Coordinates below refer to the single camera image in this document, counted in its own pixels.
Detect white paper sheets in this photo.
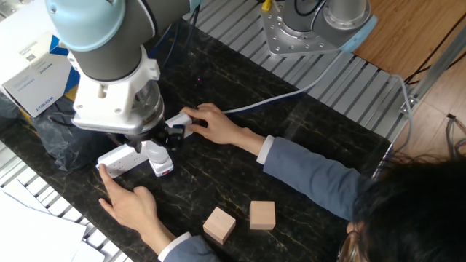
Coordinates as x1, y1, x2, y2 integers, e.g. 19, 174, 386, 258
0, 180, 134, 262

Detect person's dark-haired head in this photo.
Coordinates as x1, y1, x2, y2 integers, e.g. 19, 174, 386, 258
336, 155, 466, 262

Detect arm in blue-grey sleeve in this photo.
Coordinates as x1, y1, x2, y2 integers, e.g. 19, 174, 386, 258
140, 216, 223, 262
232, 127, 368, 222

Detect black looped base cable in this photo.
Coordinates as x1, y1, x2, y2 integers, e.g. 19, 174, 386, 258
293, 0, 325, 18

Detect thin metal-framed eyeglasses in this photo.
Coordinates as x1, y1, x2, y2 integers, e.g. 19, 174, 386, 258
336, 229, 362, 262

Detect left arm in blue-grey sleeve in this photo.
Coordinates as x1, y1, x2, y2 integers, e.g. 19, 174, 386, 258
140, 216, 223, 262

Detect black wrapped package yellow tape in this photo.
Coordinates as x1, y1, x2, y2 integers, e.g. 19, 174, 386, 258
0, 92, 122, 172

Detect white power strip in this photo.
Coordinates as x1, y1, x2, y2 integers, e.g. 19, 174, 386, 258
95, 111, 194, 180

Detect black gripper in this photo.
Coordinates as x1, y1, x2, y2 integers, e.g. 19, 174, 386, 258
123, 121, 187, 154

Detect white and blue cardboard box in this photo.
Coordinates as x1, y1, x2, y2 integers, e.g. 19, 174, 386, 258
0, 0, 82, 119

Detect person's left hand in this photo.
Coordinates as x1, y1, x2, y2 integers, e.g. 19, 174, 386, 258
97, 162, 165, 238

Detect silver robot mounting plate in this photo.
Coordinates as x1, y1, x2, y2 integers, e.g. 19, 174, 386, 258
260, 0, 345, 58

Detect person's right hand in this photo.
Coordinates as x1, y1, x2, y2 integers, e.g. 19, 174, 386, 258
180, 103, 253, 147

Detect white plug-in bulb holder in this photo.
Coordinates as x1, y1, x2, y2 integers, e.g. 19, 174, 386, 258
149, 156, 175, 178

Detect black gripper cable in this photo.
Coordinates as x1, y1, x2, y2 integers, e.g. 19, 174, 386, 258
159, 4, 202, 69

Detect aluminium frame post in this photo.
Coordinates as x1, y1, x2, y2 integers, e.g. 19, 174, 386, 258
398, 31, 466, 116

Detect right arm in blue-grey sleeve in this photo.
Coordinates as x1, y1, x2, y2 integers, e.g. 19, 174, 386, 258
232, 127, 368, 222

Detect grey wire bundle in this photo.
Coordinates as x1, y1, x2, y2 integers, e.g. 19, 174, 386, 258
446, 112, 466, 160

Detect white LED bulb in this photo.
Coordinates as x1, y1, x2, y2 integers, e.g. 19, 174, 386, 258
141, 140, 171, 165

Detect wooden cube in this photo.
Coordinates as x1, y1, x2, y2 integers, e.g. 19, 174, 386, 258
202, 206, 237, 245
249, 200, 277, 231

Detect thin black floor cables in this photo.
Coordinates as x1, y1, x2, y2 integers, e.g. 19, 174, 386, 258
403, 10, 466, 85

